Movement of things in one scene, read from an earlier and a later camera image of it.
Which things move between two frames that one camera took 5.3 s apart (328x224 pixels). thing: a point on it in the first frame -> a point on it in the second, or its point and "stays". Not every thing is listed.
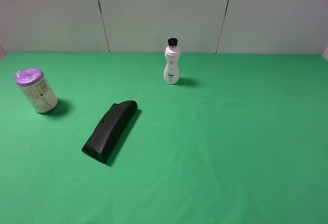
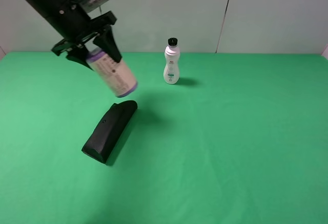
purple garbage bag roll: x=34 y=84 -> x=116 y=76
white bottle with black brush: x=172 y=72 stays
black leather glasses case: x=100 y=145 stays
